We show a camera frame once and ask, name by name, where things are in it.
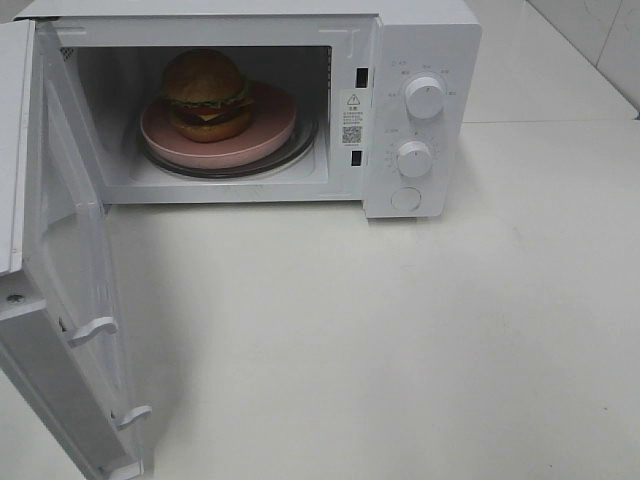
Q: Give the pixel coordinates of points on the white round door button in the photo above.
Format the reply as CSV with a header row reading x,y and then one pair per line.
x,y
406,199

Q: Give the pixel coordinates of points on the pink round plate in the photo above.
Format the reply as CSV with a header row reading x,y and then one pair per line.
x,y
273,119

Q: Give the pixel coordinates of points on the burger with lettuce and cheese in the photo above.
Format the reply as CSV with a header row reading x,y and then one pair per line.
x,y
208,97

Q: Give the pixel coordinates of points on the white microwave door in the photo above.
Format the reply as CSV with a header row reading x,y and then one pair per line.
x,y
63,341

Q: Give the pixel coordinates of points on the glass microwave turntable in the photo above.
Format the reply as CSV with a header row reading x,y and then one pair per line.
x,y
298,144

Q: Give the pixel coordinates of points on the lower white round knob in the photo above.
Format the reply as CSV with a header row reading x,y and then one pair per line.
x,y
414,159

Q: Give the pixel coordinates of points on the white round knob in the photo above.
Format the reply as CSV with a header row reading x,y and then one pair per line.
x,y
424,96
414,159

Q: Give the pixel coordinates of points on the white warning label sticker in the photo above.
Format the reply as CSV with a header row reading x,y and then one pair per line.
x,y
353,115

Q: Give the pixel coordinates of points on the upper white round knob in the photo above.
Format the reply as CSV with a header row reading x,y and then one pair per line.
x,y
424,96

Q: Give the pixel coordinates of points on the white microwave oven body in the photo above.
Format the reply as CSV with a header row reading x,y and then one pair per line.
x,y
312,50

